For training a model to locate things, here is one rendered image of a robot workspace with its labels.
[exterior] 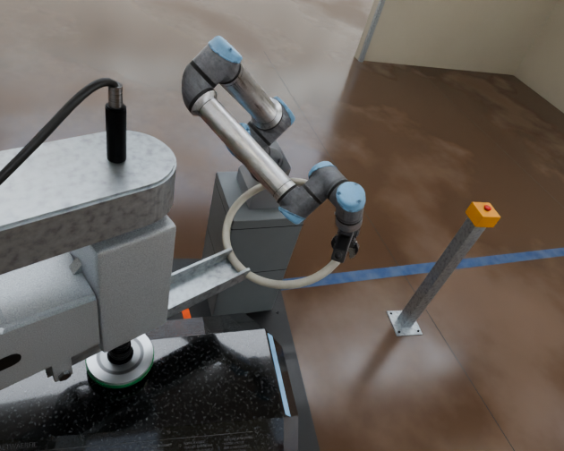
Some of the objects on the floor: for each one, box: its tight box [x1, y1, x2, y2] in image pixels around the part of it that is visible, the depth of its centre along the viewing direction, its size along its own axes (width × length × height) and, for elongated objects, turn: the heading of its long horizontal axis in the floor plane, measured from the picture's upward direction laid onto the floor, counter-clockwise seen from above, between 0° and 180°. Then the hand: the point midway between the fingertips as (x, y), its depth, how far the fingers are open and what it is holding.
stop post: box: [387, 202, 500, 336], centre depth 276 cm, size 20×20×109 cm
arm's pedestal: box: [201, 172, 304, 316], centre depth 270 cm, size 50×50×85 cm
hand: (344, 255), depth 170 cm, fingers closed on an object, 4 cm apart
